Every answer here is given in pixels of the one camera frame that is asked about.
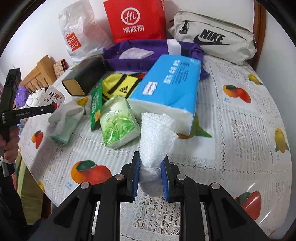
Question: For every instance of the black rectangular box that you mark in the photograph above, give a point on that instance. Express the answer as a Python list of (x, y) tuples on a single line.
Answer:
[(84, 76)]

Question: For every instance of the wooden door frame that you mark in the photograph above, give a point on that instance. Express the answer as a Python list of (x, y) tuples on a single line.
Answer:
[(259, 27)]

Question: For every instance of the yellow Adidas wristband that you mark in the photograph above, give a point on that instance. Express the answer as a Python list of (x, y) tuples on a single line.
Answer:
[(120, 84)]

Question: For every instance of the white eraser block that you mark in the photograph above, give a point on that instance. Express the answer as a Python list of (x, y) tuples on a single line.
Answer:
[(174, 47)]

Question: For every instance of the small white printed card pack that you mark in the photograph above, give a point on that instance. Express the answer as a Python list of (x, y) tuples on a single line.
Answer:
[(52, 97)]

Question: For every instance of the fruit print lace tablecloth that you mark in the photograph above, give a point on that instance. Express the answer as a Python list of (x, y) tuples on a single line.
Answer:
[(241, 119)]

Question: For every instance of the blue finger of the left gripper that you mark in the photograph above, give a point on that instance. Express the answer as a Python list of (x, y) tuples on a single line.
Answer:
[(39, 110)]

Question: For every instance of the white and green sock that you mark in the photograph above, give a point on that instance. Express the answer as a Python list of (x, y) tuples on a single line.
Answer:
[(65, 119)]

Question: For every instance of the white plastic Miniso bag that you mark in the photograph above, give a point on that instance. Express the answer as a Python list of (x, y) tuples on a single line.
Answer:
[(82, 36)]

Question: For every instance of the green pocket tissue pack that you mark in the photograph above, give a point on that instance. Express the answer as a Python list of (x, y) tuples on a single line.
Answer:
[(118, 124)]

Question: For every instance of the red paper shopping bag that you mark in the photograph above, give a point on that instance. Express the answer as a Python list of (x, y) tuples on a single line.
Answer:
[(136, 19)]

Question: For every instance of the blue tissue pack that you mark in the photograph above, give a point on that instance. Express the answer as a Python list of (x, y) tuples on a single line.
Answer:
[(170, 87)]

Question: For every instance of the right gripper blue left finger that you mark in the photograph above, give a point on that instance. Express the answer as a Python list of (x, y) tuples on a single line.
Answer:
[(135, 174)]

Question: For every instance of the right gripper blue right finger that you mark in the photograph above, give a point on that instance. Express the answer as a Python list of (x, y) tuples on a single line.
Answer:
[(166, 179)]

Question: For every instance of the white tissue sheet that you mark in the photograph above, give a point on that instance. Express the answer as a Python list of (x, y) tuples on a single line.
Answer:
[(156, 138)]

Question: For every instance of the purple plush toy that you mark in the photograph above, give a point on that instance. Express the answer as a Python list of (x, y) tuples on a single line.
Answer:
[(22, 95)]

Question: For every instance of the person's left hand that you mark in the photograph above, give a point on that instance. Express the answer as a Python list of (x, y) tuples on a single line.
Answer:
[(11, 147)]

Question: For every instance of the translucent drawstring pouch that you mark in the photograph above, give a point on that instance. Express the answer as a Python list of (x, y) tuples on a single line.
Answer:
[(135, 53)]

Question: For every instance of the purple fleece towel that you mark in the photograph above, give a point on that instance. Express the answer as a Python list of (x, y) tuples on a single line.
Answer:
[(113, 63)]

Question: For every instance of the beige Nike waist bag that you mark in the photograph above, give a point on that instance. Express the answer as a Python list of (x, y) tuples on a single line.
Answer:
[(216, 37)]

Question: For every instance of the green snack packet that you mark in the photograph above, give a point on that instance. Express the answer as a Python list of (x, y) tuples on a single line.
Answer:
[(96, 105)]

